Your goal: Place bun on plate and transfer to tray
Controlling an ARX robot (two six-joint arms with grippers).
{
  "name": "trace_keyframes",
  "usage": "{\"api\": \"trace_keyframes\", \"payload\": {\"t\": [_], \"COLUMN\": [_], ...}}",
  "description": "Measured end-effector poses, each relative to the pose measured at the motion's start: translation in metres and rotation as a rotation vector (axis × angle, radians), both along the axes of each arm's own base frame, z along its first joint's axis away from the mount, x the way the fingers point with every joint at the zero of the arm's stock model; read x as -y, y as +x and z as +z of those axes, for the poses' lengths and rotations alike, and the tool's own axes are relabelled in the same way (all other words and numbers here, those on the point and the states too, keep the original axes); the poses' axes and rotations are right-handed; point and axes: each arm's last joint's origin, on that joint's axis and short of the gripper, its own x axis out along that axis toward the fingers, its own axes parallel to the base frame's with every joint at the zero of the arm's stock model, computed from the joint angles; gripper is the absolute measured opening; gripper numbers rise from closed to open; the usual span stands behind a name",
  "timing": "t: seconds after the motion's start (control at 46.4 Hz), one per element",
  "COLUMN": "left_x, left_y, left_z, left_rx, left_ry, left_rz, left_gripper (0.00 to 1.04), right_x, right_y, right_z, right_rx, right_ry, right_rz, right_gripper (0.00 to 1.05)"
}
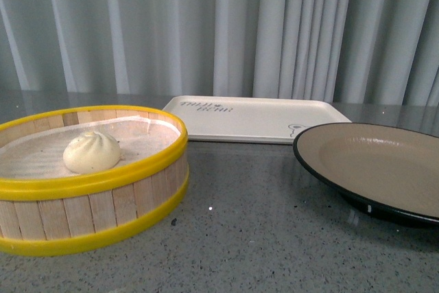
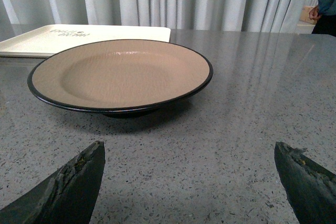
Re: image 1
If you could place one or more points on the white steamed bun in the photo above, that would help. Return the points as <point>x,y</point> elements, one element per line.
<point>91,152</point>

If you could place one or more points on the beige plate with black rim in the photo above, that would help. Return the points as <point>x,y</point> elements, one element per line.
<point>388,173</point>

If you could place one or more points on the white rectangular serving tray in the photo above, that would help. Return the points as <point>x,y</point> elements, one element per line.
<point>250,120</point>

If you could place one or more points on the grey pleated curtain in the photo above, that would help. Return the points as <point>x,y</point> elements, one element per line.
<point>353,51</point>

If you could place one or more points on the yellow rimmed bamboo steamer basket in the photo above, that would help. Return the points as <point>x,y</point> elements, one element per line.
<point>73,214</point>

